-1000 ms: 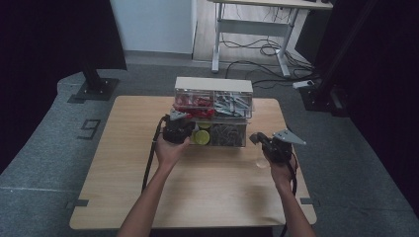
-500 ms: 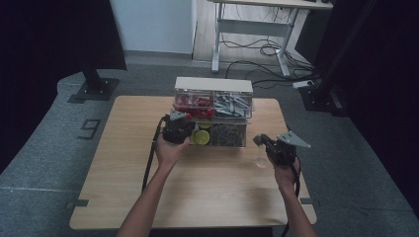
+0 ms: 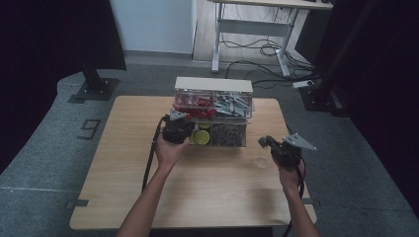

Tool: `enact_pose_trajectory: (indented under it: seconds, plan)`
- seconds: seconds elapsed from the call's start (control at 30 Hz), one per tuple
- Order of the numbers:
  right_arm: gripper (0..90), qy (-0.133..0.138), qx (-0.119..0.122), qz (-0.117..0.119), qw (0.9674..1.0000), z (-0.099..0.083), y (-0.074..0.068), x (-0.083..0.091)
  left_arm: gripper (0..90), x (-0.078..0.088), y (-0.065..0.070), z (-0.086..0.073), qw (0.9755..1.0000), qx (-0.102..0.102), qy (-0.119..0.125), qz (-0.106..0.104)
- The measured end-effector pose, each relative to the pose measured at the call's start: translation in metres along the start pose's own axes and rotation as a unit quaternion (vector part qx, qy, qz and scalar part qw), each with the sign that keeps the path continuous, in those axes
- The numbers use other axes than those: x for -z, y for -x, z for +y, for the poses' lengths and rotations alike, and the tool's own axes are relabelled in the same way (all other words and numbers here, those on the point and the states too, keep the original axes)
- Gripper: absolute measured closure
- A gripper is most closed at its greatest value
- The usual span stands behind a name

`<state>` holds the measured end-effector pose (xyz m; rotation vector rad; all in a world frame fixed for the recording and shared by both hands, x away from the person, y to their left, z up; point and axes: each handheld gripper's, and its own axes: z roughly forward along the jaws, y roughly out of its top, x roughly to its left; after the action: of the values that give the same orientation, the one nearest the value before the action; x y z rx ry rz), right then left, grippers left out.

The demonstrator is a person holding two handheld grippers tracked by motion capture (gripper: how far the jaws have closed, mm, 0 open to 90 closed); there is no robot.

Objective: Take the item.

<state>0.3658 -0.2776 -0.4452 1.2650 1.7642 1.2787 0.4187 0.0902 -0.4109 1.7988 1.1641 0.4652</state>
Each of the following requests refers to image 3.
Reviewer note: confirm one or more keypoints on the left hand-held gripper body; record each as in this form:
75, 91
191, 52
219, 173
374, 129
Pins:
176, 130

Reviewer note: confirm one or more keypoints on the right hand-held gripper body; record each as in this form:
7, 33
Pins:
288, 151

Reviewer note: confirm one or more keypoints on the clear acrylic drawer organizer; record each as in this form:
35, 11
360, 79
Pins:
217, 108

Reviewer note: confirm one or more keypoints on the person's left hand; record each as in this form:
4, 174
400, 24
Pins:
169, 153

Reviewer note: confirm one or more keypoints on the person's right hand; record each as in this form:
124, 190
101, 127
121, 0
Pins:
290, 179

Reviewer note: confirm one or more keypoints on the clear glass cup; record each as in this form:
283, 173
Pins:
262, 162

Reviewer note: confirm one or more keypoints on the large yellow-green round capsule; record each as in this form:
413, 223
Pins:
202, 137

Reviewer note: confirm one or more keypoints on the small yellow-green round capsule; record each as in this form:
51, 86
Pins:
204, 125

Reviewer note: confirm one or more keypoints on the pile of red packets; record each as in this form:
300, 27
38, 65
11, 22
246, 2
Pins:
196, 105

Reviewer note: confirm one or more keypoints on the pile of dark brown packets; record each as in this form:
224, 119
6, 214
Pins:
228, 134

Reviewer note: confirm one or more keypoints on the pile of silver packets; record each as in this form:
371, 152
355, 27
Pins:
232, 104

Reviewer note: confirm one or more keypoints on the grey tape marker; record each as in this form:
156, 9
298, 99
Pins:
78, 203
313, 201

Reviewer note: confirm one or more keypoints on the white power strip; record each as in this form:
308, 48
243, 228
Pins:
303, 84

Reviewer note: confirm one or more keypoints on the black stand with square base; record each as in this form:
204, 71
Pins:
96, 87

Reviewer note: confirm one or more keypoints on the dark curtain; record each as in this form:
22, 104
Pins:
388, 98
49, 65

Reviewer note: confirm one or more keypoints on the black metal frame stand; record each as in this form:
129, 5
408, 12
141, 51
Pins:
326, 89

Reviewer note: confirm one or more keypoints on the white metal frame desk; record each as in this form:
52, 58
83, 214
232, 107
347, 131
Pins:
253, 26

